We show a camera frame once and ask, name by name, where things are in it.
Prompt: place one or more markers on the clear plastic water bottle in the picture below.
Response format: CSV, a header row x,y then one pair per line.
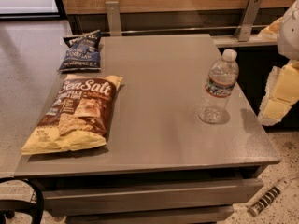
x,y
219,85

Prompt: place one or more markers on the left metal bracket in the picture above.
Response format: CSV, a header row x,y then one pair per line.
x,y
114,18

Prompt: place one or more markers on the blue chip bag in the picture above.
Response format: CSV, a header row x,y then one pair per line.
x,y
83,52

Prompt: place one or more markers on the black chair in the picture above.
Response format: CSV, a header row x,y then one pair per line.
x,y
8,207

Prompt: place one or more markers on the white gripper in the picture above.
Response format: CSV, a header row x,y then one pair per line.
x,y
289,34

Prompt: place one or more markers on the metal bracket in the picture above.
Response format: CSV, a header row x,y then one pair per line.
x,y
114,18
243,30

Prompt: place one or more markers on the yellow brown sea salt chip bag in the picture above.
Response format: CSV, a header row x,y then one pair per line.
x,y
78,118

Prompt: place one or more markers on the right metal bracket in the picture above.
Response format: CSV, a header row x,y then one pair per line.
x,y
243,30

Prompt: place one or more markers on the white power strip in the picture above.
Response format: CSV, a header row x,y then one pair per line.
x,y
269,197

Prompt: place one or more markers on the grey drawer front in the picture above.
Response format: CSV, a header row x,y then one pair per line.
x,y
150,197

